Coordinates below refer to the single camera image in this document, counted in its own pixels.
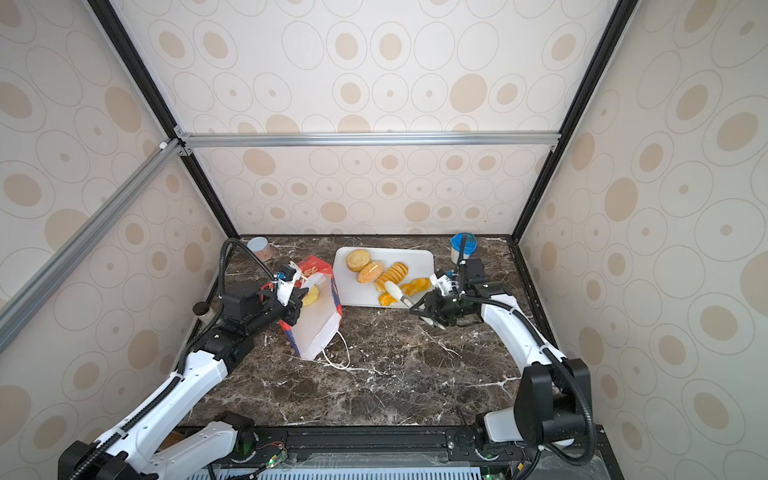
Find white cup blue lid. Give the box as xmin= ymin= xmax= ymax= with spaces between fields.
xmin=450 ymin=232 xmax=477 ymax=264

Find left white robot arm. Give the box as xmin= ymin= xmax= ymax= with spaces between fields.
xmin=58 ymin=238 xmax=309 ymax=479

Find clear jar pink contents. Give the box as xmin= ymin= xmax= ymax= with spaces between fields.
xmin=247 ymin=237 xmax=273 ymax=262

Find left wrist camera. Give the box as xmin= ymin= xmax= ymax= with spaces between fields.
xmin=274 ymin=262 xmax=301 ymax=309

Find red paper gift bag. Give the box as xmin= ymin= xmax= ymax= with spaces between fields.
xmin=279 ymin=255 xmax=342 ymax=361

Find pumpkin shaped fake bread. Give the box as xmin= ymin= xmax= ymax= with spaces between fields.
xmin=302 ymin=285 xmax=319 ymax=307

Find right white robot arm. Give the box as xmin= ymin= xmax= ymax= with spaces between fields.
xmin=378 ymin=253 xmax=597 ymax=476

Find white rectangular tray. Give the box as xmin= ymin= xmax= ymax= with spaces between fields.
xmin=333 ymin=247 xmax=435 ymax=309

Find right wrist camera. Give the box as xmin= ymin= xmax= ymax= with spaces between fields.
xmin=429 ymin=271 xmax=460 ymax=297

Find twisted yellow fake bread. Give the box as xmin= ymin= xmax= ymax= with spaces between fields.
xmin=378 ymin=278 xmax=433 ymax=307

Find left diagonal aluminium bar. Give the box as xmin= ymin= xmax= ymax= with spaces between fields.
xmin=1 ymin=139 xmax=181 ymax=349

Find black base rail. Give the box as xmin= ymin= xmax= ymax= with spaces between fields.
xmin=191 ymin=425 xmax=623 ymax=479

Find horizontal aluminium frame bar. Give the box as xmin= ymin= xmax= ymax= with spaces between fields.
xmin=181 ymin=131 xmax=560 ymax=148

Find oval fake bread roll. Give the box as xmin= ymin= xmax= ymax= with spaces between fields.
xmin=357 ymin=261 xmax=385 ymax=284

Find round fake bread bun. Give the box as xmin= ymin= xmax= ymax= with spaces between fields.
xmin=345 ymin=249 xmax=371 ymax=272

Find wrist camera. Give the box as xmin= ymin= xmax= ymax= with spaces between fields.
xmin=429 ymin=271 xmax=460 ymax=297
xmin=274 ymin=262 xmax=301 ymax=309

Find ridged fake bread stack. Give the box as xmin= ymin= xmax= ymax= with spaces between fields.
xmin=375 ymin=262 xmax=409 ymax=293

